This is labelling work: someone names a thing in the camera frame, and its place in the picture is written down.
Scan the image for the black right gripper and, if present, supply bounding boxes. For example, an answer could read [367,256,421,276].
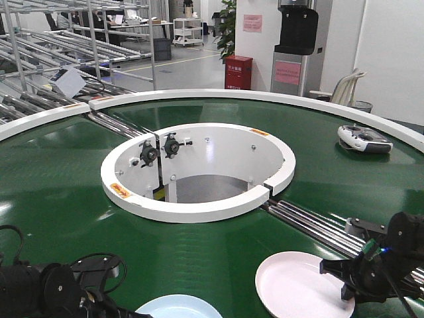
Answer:
[319,248,396,302]

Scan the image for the pink plate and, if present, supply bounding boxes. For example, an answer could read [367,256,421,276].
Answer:
[255,251,355,317]

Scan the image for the light blue plate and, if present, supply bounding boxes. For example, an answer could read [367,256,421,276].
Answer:
[136,294,222,318]

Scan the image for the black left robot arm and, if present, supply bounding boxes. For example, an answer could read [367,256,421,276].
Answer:
[1,246,139,317]

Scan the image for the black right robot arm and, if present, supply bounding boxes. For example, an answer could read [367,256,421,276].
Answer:
[319,212,423,317]

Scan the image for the steel conveyor rollers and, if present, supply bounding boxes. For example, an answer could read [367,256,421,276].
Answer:
[266,200,423,291]

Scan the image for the green conveyor belt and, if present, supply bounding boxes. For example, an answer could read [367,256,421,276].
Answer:
[1,98,423,317]

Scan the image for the white remote controller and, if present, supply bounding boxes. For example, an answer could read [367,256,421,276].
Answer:
[337,125,393,154]

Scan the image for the grey waste bin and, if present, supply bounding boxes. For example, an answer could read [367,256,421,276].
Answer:
[352,101,373,113]

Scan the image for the white plastic chair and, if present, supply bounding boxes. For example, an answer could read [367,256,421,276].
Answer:
[309,68,366,107]

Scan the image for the black water dispenser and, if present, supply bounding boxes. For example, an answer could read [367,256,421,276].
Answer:
[271,1,319,96]

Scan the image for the red fire extinguisher cabinet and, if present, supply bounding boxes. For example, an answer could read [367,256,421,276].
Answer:
[225,55,253,90]

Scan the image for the green potted plant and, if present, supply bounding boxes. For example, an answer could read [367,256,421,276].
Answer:
[217,0,237,61]

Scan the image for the white rolling cart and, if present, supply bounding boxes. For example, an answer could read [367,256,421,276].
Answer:
[172,18,204,47]

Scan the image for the dark plastic crate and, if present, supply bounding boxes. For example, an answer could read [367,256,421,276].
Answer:
[154,38,172,61]

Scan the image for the small white box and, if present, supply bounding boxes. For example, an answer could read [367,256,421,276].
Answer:
[49,66,85,98]

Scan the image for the metal roller rack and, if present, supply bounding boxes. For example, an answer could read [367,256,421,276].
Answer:
[1,1,156,124]

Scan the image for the white outer conveyor rail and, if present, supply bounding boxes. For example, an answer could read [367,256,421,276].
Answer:
[1,89,423,152]

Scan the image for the white inner conveyor ring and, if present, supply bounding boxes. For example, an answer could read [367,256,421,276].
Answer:
[100,122,296,224]

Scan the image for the black bearing mount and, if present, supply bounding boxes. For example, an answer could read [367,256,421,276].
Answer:
[164,132,193,159]
[139,140,159,168]

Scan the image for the pink wall notice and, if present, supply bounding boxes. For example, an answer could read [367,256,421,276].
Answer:
[243,15,263,33]

